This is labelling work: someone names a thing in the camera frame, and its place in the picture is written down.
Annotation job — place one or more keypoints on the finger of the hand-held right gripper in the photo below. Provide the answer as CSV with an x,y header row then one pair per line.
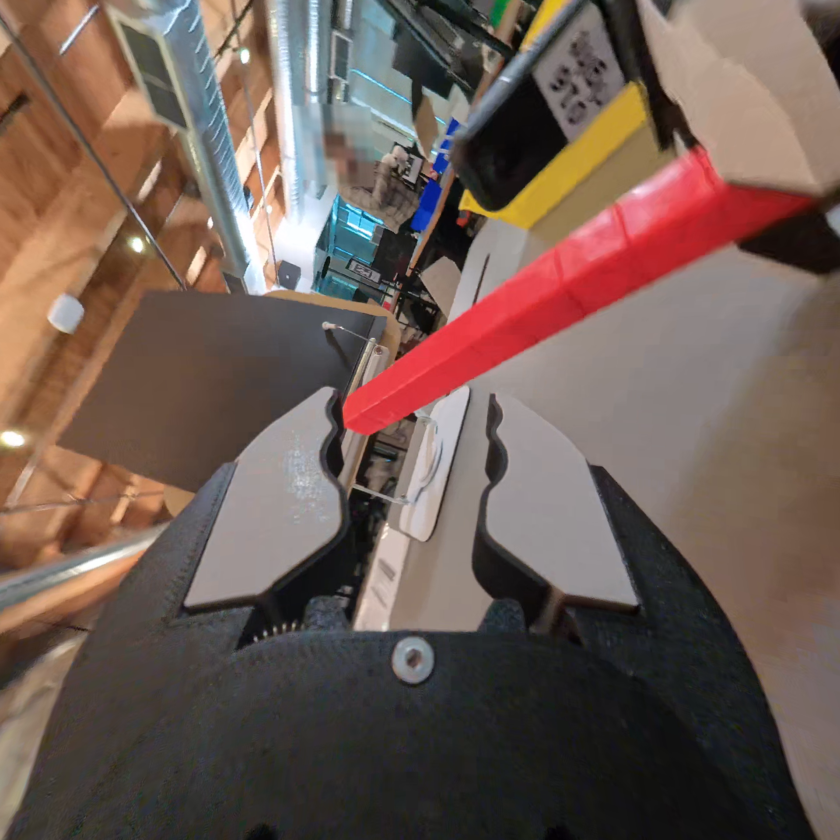
x,y
803,243
761,79

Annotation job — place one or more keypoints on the blue parts tray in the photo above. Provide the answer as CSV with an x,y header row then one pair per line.
x,y
433,184

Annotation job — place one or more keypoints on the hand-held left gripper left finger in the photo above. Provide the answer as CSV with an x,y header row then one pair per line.
x,y
269,519

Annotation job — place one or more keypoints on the red brick stick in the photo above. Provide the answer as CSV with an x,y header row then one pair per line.
x,y
565,269

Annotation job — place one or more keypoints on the silver ventilation duct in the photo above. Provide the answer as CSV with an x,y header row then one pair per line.
x,y
210,131

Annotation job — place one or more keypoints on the white stand base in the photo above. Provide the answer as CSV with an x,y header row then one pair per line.
x,y
440,460

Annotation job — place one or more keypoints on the yellow storage bin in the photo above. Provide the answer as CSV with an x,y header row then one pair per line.
x,y
591,171

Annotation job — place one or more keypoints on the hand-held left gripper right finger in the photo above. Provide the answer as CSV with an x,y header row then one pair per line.
x,y
558,519

